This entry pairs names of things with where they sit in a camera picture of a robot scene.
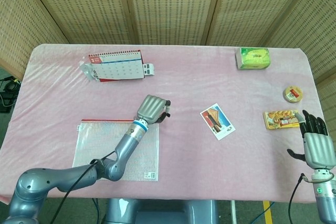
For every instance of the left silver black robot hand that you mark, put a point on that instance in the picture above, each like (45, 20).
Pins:
(151, 107)

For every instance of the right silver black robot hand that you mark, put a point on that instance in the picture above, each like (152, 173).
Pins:
(319, 150)

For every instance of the clear zipper pouch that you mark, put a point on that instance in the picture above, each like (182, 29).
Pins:
(92, 142)

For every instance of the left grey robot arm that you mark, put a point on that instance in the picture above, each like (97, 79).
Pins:
(78, 174)

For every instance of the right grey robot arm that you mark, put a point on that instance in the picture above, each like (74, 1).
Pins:
(326, 197)

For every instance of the white grey small card pack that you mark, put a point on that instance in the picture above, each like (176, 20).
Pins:
(148, 68)

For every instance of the yellow snack box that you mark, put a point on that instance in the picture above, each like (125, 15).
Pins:
(279, 121)

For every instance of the red white desk calendar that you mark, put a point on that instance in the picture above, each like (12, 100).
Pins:
(118, 66)

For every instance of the picture postcard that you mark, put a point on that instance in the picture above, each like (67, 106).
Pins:
(217, 121)

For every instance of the pink table cloth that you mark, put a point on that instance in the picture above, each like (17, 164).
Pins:
(197, 161)

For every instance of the bamboo folding screen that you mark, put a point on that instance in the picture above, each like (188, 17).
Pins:
(168, 6)

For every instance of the grey robot torso base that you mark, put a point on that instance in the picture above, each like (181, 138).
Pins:
(157, 212)

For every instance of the white table leg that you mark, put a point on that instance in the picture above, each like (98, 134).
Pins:
(232, 212)

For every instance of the green tissue pack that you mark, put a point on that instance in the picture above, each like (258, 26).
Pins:
(253, 58)

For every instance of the black equipment on floor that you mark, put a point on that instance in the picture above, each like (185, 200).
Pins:
(8, 90)

